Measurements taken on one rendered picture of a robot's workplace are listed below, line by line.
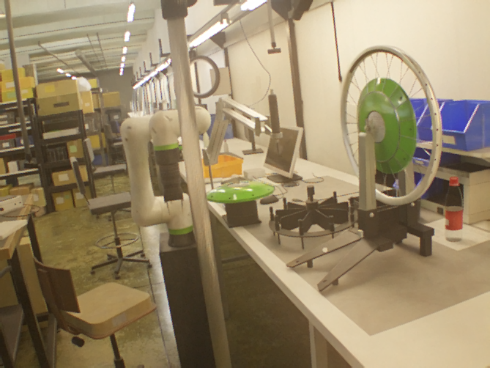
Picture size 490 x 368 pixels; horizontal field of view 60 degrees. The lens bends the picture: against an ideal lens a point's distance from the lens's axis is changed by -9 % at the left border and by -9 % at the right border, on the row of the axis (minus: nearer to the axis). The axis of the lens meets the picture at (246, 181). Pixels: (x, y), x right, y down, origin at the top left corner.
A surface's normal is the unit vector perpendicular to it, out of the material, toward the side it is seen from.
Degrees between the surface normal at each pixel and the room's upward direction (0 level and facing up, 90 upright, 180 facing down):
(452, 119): 88
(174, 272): 90
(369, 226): 90
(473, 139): 92
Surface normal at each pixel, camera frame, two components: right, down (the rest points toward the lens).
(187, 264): 0.16, 0.18
